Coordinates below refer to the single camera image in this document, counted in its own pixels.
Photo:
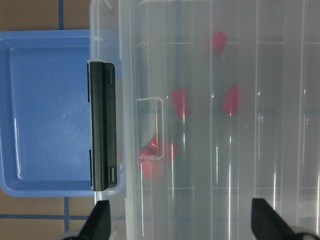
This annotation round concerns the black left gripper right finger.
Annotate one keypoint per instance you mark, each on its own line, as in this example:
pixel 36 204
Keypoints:
pixel 266 224

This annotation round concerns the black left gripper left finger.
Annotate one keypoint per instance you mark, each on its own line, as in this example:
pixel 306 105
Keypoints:
pixel 98 224

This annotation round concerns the clear plastic box lid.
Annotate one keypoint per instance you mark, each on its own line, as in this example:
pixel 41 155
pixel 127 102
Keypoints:
pixel 225 120

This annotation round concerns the red block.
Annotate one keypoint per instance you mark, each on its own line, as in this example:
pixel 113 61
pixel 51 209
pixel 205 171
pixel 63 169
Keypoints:
pixel 230 103
pixel 181 103
pixel 169 150
pixel 145 162

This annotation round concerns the blue plastic tray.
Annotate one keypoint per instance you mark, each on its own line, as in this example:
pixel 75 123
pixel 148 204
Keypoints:
pixel 45 123

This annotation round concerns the clear plastic storage box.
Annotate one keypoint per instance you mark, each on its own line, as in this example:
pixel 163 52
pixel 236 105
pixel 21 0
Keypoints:
pixel 107 100

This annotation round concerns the red block far corner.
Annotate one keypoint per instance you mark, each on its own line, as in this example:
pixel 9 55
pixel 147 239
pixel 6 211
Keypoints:
pixel 218 43

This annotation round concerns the black box latch handle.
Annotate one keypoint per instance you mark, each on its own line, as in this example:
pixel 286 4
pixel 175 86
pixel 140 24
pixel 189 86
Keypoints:
pixel 102 98

